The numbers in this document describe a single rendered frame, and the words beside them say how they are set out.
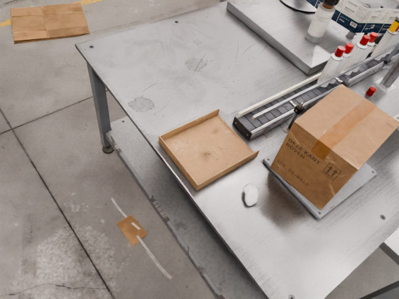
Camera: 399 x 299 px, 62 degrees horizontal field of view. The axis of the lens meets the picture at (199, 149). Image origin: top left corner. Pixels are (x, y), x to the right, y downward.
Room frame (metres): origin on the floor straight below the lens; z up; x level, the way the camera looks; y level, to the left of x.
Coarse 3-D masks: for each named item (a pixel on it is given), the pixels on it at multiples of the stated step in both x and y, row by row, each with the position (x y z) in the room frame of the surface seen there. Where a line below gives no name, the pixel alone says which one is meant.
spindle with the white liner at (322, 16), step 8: (328, 0) 1.62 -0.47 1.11; (336, 0) 1.62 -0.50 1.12; (320, 8) 1.63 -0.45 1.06; (328, 8) 1.63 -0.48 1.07; (320, 16) 1.62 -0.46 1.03; (328, 16) 1.61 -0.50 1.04; (312, 24) 1.63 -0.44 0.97; (320, 24) 1.61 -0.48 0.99; (312, 32) 1.62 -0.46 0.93; (320, 32) 1.61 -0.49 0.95; (312, 40) 1.61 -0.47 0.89; (320, 40) 1.63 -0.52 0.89
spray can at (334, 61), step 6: (342, 48) 1.28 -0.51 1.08; (336, 54) 1.27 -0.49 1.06; (342, 54) 1.27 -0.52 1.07; (330, 60) 1.27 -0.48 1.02; (336, 60) 1.26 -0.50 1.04; (330, 66) 1.26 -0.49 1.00; (336, 66) 1.26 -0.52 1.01; (324, 72) 1.27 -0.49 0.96; (330, 72) 1.26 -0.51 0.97; (324, 78) 1.26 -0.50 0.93; (324, 84) 1.26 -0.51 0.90
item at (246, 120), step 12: (372, 60) 1.56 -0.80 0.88; (384, 60) 1.59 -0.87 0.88; (360, 72) 1.43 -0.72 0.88; (312, 84) 1.27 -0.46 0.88; (336, 84) 1.30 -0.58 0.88; (288, 96) 1.15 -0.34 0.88; (300, 96) 1.17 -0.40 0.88; (312, 96) 1.18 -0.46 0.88; (264, 108) 1.04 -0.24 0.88; (288, 108) 1.07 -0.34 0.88; (240, 120) 0.94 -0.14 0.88; (252, 120) 0.96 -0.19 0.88; (264, 120) 0.97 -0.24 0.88
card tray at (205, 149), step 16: (176, 128) 0.84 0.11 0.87; (192, 128) 0.89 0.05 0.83; (208, 128) 0.91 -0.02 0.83; (224, 128) 0.92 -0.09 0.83; (160, 144) 0.78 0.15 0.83; (176, 144) 0.79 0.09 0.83; (192, 144) 0.81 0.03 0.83; (208, 144) 0.82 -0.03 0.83; (224, 144) 0.84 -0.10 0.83; (240, 144) 0.86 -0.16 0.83; (176, 160) 0.70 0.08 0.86; (192, 160) 0.73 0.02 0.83; (208, 160) 0.75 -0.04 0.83; (224, 160) 0.76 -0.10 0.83; (240, 160) 0.75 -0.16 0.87; (192, 176) 0.66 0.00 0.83; (208, 176) 0.67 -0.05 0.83
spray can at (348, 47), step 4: (348, 44) 1.32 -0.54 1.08; (352, 44) 1.32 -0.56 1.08; (348, 48) 1.30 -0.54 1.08; (352, 48) 1.31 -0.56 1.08; (344, 52) 1.31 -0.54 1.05; (348, 52) 1.30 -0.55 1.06; (344, 56) 1.29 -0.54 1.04; (348, 56) 1.30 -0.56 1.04; (344, 60) 1.29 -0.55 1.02; (340, 64) 1.29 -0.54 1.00; (344, 64) 1.30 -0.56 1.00; (340, 68) 1.29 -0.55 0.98; (336, 72) 1.29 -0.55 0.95; (332, 80) 1.29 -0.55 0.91
